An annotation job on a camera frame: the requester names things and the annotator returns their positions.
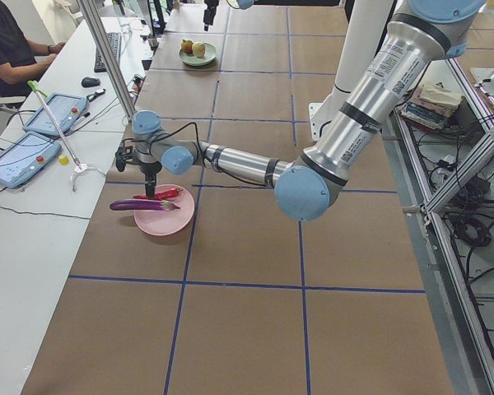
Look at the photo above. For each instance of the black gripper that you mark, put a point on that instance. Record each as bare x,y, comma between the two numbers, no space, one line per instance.
149,169
208,9

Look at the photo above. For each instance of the red chili pepper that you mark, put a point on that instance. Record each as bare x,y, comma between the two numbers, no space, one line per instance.
162,195

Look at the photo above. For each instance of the pale pink peach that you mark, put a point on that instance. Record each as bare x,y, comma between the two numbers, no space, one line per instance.
199,49

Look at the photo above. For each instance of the purple eggplant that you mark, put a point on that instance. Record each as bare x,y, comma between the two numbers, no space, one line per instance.
143,205

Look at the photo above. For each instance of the red yellow pomegranate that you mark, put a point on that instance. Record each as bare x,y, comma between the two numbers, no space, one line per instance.
187,46

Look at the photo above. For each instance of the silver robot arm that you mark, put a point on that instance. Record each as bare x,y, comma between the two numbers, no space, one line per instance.
387,47
238,4

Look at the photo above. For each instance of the light green plate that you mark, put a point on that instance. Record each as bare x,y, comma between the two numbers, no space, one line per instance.
193,61

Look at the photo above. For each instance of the pink plate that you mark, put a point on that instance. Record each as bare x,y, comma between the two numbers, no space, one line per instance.
163,223

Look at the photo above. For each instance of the pink grabber stick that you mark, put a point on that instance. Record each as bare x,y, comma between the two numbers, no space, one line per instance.
80,168

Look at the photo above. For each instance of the far blue teach pendant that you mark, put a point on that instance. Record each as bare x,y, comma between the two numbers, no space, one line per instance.
66,109

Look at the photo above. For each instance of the blue teach pendant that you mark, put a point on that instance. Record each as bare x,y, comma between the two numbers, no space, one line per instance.
26,157
66,109

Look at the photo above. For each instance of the black computer mouse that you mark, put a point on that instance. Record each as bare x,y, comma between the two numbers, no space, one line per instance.
88,82

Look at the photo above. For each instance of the near blue teach pendant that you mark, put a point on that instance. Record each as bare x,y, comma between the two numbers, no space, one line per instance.
26,157

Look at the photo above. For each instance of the white central column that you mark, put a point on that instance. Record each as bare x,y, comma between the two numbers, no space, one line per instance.
367,23

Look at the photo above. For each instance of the person in black shirt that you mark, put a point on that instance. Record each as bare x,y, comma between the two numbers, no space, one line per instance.
21,59

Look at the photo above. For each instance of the stack of magazines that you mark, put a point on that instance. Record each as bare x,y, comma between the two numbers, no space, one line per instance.
431,106

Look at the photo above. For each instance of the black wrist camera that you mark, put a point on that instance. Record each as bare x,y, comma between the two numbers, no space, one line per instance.
124,155

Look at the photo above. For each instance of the aluminium frame post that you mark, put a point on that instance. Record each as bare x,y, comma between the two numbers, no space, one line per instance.
117,35

